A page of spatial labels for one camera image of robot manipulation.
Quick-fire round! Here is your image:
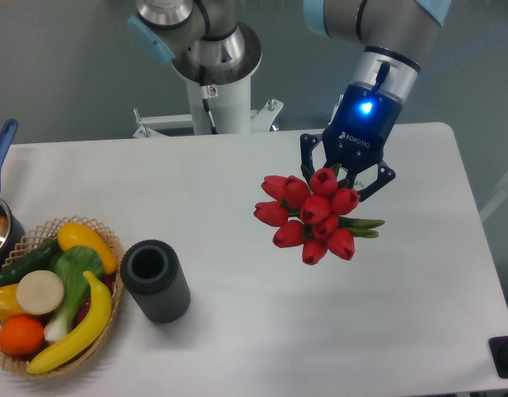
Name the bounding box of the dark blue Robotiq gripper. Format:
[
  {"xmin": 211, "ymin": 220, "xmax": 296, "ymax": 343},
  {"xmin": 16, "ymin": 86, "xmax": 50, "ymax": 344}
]
[{"xmin": 300, "ymin": 84, "xmax": 402, "ymax": 202}]

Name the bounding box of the red tulip bouquet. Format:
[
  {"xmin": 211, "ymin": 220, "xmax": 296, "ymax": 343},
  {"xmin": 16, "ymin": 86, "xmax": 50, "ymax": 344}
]
[{"xmin": 253, "ymin": 164, "xmax": 385, "ymax": 265}]

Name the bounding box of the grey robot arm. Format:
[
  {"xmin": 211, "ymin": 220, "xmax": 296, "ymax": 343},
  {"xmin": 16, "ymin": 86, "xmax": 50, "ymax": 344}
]
[{"xmin": 127, "ymin": 1, "xmax": 450, "ymax": 200}]

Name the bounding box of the dark grey ribbed vase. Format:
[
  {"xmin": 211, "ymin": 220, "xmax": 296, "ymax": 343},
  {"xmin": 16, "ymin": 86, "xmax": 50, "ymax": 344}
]
[{"xmin": 120, "ymin": 240, "xmax": 191, "ymax": 323}]

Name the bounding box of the black device at table edge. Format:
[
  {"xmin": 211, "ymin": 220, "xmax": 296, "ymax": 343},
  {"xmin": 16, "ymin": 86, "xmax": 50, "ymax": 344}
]
[{"xmin": 488, "ymin": 336, "xmax": 508, "ymax": 379}]

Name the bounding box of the yellow lemon squash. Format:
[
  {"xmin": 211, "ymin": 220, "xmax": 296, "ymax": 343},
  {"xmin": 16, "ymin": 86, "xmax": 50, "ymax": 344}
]
[{"xmin": 57, "ymin": 222, "xmax": 117, "ymax": 275}]

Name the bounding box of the green bok choy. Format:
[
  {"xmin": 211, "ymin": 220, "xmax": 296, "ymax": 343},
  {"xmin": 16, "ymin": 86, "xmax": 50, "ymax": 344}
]
[{"xmin": 44, "ymin": 246, "xmax": 103, "ymax": 344}]

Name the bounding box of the yellow banana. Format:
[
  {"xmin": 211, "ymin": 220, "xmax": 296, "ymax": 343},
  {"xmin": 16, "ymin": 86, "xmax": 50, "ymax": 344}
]
[{"xmin": 26, "ymin": 270, "xmax": 113, "ymax": 375}]

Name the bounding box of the green cucumber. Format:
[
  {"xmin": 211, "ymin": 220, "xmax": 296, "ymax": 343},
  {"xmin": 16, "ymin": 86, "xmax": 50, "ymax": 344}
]
[{"xmin": 0, "ymin": 240, "xmax": 62, "ymax": 287}]

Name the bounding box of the woven wicker basket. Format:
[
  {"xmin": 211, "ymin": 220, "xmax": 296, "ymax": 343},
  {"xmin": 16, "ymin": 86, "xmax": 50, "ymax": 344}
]
[{"xmin": 0, "ymin": 216, "xmax": 124, "ymax": 380}]

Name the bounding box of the beige round mushroom slice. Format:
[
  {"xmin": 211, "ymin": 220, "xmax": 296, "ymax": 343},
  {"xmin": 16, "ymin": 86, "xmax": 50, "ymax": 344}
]
[{"xmin": 16, "ymin": 270, "xmax": 65, "ymax": 315}]

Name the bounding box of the orange fruit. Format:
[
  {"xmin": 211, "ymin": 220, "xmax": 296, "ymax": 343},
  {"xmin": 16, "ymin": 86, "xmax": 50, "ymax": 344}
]
[{"xmin": 0, "ymin": 315, "xmax": 44, "ymax": 356}]

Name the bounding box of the yellow bell pepper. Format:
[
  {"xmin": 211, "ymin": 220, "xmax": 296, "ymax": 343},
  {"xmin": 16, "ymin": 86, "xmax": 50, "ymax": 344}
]
[{"xmin": 0, "ymin": 284, "xmax": 26, "ymax": 321}]

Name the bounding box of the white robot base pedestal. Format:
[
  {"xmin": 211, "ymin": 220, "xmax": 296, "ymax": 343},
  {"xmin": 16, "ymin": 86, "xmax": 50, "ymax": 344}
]
[{"xmin": 133, "ymin": 76, "xmax": 284, "ymax": 138}]

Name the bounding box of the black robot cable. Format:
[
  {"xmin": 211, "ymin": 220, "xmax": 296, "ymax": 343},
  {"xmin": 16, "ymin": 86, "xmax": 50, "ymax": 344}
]
[{"xmin": 198, "ymin": 65, "xmax": 219, "ymax": 136}]

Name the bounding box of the blue handled saucepan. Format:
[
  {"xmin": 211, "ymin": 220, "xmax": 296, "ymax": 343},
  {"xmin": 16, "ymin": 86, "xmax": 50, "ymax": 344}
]
[{"xmin": 0, "ymin": 119, "xmax": 24, "ymax": 270}]

